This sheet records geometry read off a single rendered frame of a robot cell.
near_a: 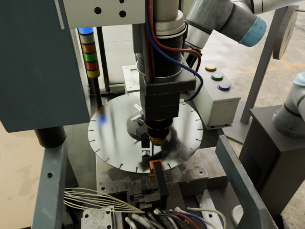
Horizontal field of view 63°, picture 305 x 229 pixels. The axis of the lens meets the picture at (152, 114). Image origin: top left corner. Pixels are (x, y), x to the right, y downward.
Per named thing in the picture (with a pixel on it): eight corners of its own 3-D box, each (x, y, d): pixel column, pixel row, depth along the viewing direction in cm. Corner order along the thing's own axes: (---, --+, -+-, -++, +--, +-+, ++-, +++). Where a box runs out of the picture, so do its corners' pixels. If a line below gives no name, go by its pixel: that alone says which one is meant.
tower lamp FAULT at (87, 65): (86, 64, 88) (84, 57, 86) (99, 63, 89) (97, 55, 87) (86, 71, 85) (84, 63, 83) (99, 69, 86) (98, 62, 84)
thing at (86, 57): (84, 56, 86) (82, 48, 84) (97, 55, 87) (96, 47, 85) (84, 62, 83) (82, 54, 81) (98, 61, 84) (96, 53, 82)
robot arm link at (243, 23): (261, 12, 68) (228, -8, 66) (273, 28, 60) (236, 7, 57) (242, 36, 73) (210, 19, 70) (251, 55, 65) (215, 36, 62)
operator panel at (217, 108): (186, 89, 120) (189, 62, 110) (208, 87, 122) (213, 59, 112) (207, 130, 100) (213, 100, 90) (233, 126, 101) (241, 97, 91)
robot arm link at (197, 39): (179, 20, 64) (202, 32, 68) (171, 37, 66) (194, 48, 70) (192, 25, 58) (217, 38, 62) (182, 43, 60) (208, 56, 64)
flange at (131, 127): (172, 126, 72) (173, 120, 70) (141, 145, 67) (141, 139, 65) (148, 107, 78) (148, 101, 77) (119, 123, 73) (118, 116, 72)
